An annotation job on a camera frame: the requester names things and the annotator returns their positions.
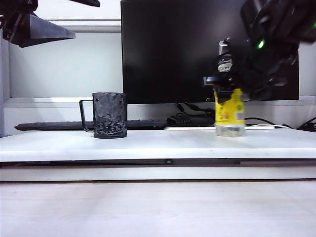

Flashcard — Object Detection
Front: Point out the black computer monitor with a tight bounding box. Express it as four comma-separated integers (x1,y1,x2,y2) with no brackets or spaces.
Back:
120,0,300,105

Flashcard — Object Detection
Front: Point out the white raised platform board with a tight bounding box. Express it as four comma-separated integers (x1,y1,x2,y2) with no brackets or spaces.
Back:
0,128,316,163

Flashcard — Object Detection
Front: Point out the clear bottle yellow label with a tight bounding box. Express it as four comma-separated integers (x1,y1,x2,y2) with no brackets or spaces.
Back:
213,88,246,138

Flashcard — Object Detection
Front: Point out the black monitor cable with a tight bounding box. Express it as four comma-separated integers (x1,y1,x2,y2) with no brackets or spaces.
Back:
176,103,215,117

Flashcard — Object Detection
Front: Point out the black textured mug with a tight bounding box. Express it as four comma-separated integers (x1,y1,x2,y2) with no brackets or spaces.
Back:
79,92,128,139

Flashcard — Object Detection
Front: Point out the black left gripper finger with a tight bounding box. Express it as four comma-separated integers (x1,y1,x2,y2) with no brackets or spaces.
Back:
15,13,76,48
66,0,101,8

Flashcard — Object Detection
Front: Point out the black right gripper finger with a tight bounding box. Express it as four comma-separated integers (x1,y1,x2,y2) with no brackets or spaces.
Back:
202,75,236,104
239,89,255,102

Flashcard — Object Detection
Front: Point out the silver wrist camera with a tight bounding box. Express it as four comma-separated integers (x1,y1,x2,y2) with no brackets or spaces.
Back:
218,38,233,57

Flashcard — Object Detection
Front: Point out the black power adapter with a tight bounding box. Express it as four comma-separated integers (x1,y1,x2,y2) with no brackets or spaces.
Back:
166,113,215,127

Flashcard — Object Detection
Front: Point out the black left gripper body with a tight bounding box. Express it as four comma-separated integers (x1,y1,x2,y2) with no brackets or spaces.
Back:
0,0,38,45

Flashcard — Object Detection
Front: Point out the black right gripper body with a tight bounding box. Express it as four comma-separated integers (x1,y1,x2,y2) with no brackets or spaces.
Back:
213,37,301,102

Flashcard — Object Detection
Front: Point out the black keyboard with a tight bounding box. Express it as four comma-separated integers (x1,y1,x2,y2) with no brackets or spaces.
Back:
14,119,169,132

